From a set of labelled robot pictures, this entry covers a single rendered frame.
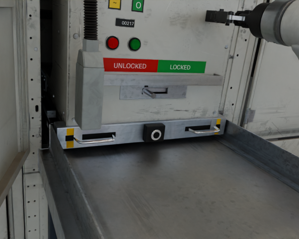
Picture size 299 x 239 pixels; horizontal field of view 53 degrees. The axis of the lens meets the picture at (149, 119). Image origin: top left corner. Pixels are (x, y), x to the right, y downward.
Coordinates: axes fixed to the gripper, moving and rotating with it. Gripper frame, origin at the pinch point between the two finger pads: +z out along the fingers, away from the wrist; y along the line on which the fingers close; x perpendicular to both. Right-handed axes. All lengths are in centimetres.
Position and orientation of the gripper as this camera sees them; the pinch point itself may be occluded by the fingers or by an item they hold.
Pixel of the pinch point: (215, 16)
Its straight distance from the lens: 88.3
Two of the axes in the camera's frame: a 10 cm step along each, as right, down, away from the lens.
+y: 9.0, -0.6, 4.4
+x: 1.0, -9.4, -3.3
